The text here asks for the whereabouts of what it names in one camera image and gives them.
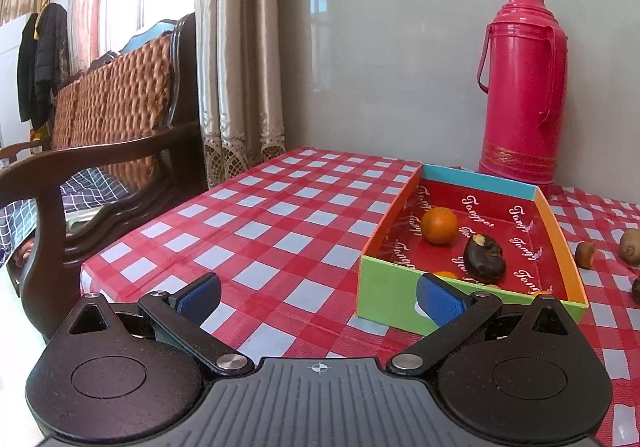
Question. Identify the blue chair cushion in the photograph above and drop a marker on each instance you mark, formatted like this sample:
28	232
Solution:
147	33

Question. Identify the beige curtain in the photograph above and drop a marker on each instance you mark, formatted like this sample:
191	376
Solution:
235	52

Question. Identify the navy checkered cloth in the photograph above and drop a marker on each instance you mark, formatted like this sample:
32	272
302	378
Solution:
85	187

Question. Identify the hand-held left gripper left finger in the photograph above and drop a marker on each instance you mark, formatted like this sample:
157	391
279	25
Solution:
200	296

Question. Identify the small brown orange fruit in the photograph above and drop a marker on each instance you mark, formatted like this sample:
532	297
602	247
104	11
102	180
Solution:
585	255

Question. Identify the colourful cardboard box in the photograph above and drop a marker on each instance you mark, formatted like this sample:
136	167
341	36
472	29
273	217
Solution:
385	287

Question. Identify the brown kiwi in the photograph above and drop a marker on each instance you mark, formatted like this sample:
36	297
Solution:
631	247

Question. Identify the large dark shrivelled fruit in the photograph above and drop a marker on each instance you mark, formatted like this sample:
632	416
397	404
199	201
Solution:
484	259

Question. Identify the woven brown seat mat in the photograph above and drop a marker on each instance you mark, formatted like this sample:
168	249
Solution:
120	97

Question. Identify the dark wooden armchair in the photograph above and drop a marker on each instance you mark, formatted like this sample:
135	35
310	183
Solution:
100	152

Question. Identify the orange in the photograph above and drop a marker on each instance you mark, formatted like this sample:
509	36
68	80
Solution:
446	274
439	225

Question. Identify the red white checkered tablecloth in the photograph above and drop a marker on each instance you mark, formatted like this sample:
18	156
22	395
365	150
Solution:
280	227

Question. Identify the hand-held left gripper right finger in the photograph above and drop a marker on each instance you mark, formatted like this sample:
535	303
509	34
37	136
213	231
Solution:
440	301

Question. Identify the black coat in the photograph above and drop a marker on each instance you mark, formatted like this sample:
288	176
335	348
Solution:
42	62

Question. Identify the pink sheer curtain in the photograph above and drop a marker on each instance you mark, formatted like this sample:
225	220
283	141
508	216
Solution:
87	2

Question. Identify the dark passion fruit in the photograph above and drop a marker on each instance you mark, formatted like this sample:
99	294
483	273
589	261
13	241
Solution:
636	289

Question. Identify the red thermos flask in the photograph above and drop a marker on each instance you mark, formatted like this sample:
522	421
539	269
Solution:
522	77

